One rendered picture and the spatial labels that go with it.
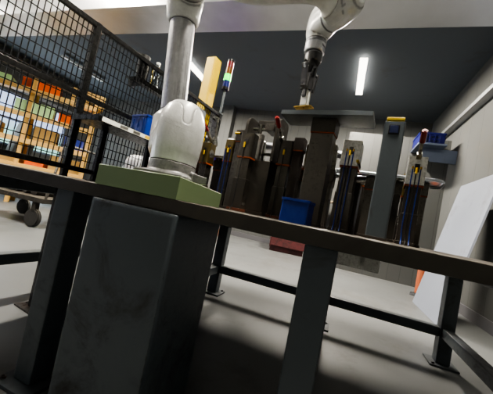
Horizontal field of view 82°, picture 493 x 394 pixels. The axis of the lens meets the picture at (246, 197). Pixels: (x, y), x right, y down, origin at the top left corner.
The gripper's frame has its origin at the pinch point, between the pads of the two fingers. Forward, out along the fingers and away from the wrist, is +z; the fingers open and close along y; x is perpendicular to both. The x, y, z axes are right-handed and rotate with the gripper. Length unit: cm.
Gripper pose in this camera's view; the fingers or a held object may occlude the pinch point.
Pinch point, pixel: (305, 98)
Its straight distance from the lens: 133.3
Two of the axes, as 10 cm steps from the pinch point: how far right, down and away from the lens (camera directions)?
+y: 6.0, 1.6, 7.8
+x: -7.8, -1.2, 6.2
